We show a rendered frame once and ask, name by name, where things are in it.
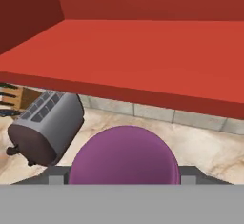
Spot purple round dome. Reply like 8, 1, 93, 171
68, 125, 182, 186

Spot red wall cabinet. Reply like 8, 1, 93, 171
0, 0, 244, 121

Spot wooden knife block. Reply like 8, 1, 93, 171
0, 82, 43, 119

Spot grey toaster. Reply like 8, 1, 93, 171
5, 91, 86, 168

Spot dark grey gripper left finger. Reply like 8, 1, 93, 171
11, 166, 71, 186

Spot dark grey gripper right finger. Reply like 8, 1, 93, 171
178, 166, 234, 186

